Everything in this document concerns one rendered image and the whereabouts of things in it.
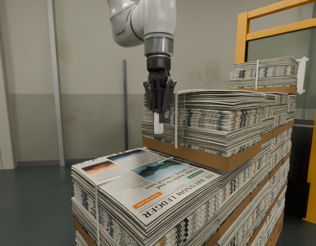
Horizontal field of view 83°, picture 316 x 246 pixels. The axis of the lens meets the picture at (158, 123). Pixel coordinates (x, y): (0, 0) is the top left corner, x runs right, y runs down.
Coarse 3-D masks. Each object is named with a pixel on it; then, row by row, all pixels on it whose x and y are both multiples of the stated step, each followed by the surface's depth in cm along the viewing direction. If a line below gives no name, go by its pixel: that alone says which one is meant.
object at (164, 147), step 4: (144, 140) 75; (148, 140) 73; (152, 140) 71; (156, 140) 69; (144, 144) 75; (148, 144) 73; (152, 144) 71; (156, 144) 70; (160, 144) 68; (164, 144) 66; (168, 144) 65; (152, 148) 72; (156, 148) 70; (160, 148) 68; (164, 148) 67; (168, 148) 65; (164, 152) 67; (168, 152) 65
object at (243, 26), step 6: (246, 12) 169; (240, 18) 173; (246, 18) 170; (240, 24) 174; (246, 24) 170; (240, 30) 174; (246, 30) 171; (240, 36) 175; (240, 42) 176; (246, 42) 176; (240, 48) 176; (246, 48) 176; (240, 54) 177; (246, 54) 177; (240, 60) 177; (246, 60) 181
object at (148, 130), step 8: (144, 96) 73; (144, 104) 74; (144, 112) 74; (152, 112) 70; (168, 112) 64; (144, 120) 74; (152, 120) 71; (168, 120) 64; (144, 128) 74; (152, 128) 70; (168, 128) 64; (144, 136) 75; (152, 136) 71; (160, 136) 68; (168, 136) 64
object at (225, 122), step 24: (192, 96) 56; (216, 96) 51; (240, 96) 51; (264, 96) 65; (192, 120) 57; (216, 120) 51; (240, 120) 53; (192, 144) 57; (216, 144) 51; (240, 144) 56
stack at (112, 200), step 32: (96, 160) 61; (128, 160) 61; (160, 160) 62; (256, 160) 76; (96, 192) 44; (128, 192) 41; (160, 192) 41; (192, 192) 41; (224, 192) 56; (96, 224) 47; (128, 224) 35; (160, 224) 34; (192, 224) 42; (256, 224) 86
